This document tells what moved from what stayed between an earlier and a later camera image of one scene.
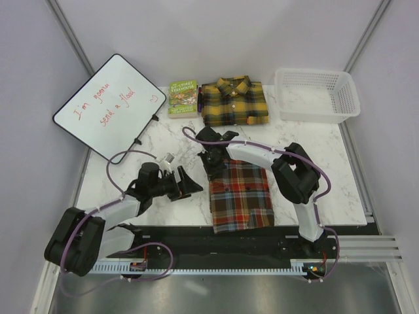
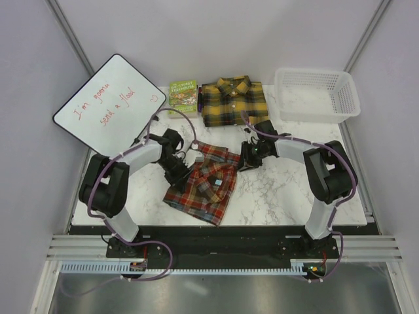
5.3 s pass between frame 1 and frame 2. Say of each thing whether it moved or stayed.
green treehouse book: stayed
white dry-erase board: stayed
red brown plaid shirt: moved
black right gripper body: moved
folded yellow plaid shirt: stayed
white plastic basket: stayed
